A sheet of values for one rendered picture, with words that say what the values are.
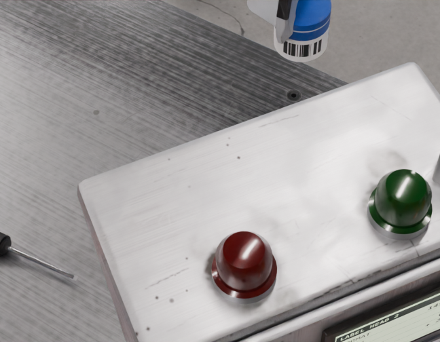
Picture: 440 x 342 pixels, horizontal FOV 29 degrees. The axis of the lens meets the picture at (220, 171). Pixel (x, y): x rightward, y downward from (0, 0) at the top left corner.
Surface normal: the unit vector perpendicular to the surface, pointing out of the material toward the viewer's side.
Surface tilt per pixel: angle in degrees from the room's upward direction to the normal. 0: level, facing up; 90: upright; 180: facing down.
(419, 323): 90
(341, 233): 0
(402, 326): 90
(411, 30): 0
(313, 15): 0
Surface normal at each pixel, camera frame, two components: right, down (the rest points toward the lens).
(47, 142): -0.04, -0.55
